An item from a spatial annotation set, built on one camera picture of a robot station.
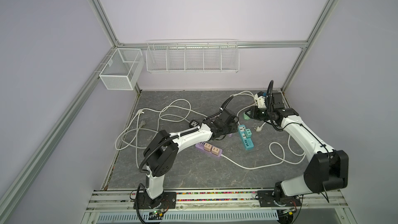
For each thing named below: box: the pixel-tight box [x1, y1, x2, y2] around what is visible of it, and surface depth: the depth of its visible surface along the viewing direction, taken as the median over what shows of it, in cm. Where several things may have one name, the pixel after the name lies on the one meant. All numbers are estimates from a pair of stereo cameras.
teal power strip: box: [237, 124, 255, 151], surface depth 93 cm
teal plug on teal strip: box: [245, 128, 252, 139], surface depth 91 cm
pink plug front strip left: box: [203, 142, 212, 152], surface depth 86 cm
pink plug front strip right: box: [211, 146, 220, 156], surface depth 84 cm
